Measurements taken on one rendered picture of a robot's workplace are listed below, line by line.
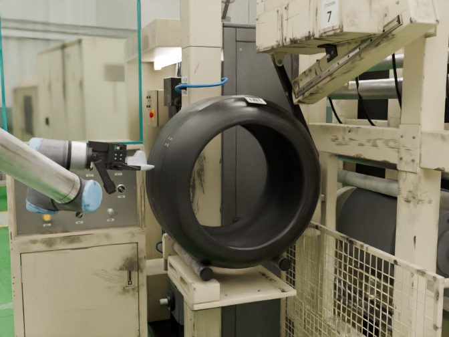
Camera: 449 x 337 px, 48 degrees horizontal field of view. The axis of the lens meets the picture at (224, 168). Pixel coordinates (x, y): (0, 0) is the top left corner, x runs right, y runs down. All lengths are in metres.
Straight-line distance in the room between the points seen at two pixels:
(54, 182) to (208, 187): 0.78
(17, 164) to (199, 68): 0.90
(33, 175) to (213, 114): 0.57
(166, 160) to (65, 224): 0.81
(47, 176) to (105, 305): 1.08
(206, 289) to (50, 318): 0.86
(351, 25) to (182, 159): 0.62
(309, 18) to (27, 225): 1.38
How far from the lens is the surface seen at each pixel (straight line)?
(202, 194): 1.95
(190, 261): 1.73
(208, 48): 1.94
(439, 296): 1.43
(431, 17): 1.51
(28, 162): 1.27
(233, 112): 1.55
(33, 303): 2.27
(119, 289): 2.28
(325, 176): 2.12
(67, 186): 1.37
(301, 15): 1.67
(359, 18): 1.50
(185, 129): 1.54
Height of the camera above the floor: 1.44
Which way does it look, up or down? 7 degrees down
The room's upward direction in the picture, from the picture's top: straight up
